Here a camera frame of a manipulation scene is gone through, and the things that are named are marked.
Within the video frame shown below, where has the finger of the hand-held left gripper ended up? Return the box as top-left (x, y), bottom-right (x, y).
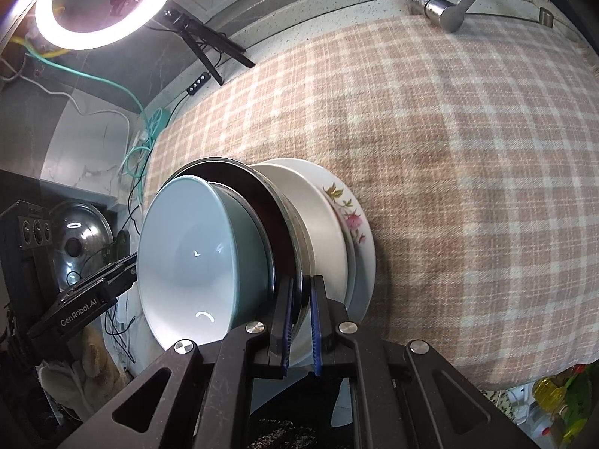
top-left (77, 253), bottom-right (139, 297)

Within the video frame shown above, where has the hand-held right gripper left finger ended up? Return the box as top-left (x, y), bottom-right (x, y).
top-left (75, 277), bottom-right (297, 449)

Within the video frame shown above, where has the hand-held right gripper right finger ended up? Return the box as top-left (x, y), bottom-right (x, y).
top-left (310, 275), bottom-right (539, 449)

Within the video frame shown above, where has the light blue bowl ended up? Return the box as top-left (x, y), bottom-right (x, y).
top-left (137, 175), bottom-right (272, 351)

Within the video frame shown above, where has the floral white plate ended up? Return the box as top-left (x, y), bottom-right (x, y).
top-left (269, 158), bottom-right (376, 427)

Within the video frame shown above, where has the large steel bowl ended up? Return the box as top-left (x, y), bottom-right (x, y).
top-left (161, 158), bottom-right (312, 333)

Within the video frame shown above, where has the small white plate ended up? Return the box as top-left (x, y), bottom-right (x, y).
top-left (253, 163), bottom-right (349, 368)

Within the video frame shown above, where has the beige cloth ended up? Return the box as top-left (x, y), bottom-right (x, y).
top-left (40, 325), bottom-right (129, 419)

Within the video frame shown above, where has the black appliance with knobs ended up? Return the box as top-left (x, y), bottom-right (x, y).
top-left (0, 200), bottom-right (54, 337)

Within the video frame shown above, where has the checkered cloth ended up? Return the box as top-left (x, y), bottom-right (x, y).
top-left (140, 14), bottom-right (599, 391)

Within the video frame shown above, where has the black tripod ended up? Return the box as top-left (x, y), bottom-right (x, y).
top-left (159, 8), bottom-right (256, 86)

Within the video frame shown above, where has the yellow green plastic bottle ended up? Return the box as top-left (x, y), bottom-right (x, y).
top-left (532, 364), bottom-right (591, 436)

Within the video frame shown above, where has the teal cable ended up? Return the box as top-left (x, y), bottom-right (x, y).
top-left (25, 37), bottom-right (171, 207)

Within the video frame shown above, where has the black inline cable remote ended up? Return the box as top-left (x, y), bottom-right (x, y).
top-left (186, 71), bottom-right (210, 94)

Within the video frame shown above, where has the ring light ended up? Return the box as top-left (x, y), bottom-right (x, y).
top-left (35, 0), bottom-right (183, 51)

